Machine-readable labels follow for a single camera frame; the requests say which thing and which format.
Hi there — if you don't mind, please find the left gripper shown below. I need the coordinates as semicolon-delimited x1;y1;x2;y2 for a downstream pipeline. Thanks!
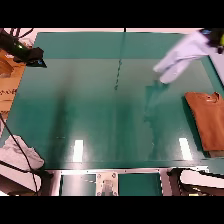
22;46;48;69

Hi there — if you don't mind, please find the light grey garment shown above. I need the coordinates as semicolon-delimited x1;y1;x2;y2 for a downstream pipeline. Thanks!
0;134;45;172

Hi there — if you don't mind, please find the brown T-shirt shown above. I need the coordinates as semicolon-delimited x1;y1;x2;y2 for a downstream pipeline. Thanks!
184;91;224;158

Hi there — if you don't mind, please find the black cable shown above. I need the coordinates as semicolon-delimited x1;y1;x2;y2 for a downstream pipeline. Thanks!
0;113;40;195

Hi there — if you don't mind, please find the silver frame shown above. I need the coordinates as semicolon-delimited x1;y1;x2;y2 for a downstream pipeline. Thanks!
45;167;214;197

